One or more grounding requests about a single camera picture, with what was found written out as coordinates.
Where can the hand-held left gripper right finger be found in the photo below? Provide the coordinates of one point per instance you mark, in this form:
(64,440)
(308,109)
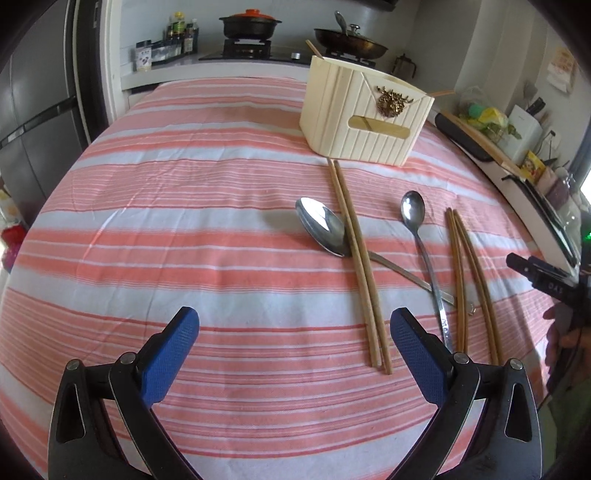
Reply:
(415,350)

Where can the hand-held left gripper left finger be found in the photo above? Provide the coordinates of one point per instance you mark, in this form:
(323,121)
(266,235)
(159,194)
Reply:
(171,355)

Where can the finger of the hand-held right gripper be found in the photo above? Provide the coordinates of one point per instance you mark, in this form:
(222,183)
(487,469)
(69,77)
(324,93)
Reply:
(531,267)

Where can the round steel spoon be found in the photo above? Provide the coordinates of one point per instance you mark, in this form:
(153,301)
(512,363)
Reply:
(413,207)

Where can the large oval steel spoon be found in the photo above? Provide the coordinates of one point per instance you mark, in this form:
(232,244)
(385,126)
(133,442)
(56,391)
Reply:
(318,226)

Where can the cream ribbed utensil holder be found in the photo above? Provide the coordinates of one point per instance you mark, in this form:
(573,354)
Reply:
(337,115)

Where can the person's right hand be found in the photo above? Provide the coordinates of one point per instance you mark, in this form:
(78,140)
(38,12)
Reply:
(556,346)

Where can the white countertop appliance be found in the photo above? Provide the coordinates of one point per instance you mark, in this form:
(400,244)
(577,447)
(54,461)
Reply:
(540,217)

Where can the glass jar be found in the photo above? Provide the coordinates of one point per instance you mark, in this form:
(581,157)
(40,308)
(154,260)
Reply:
(567,189)

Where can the yellow snack packet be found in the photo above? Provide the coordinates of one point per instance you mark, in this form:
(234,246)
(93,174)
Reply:
(533,166)

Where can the pink striped tablecloth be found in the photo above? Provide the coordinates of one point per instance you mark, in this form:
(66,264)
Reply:
(184,230)

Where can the wooden cutting board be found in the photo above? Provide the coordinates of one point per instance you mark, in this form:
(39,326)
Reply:
(485,143)

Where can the white knife block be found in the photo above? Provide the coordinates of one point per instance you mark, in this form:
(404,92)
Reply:
(524,131)

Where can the black tray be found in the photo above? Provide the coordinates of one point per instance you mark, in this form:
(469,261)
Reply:
(461,136)

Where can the yellow-green plastic bag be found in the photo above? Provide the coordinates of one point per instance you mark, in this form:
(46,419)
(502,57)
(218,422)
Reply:
(487,117)

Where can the small metal coffee pot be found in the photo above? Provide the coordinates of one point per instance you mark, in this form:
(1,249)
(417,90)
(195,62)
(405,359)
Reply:
(405,67)

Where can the grey refrigerator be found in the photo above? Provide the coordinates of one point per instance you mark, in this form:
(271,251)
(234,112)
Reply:
(37,115)

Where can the dark wok with lid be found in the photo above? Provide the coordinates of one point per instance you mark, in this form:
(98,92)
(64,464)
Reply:
(351,46)

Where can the white-labelled spice jar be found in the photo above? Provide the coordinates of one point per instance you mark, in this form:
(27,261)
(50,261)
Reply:
(143,57)

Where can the black gas stove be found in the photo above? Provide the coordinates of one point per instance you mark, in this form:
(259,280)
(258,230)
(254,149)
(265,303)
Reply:
(244,48)

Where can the dark sauce bottle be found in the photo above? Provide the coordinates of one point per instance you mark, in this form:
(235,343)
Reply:
(190,39)

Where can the black pot with orange lid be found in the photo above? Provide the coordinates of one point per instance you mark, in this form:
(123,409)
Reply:
(249,28)

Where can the wall calendar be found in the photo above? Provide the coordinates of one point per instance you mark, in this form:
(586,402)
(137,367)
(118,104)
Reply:
(562,69)

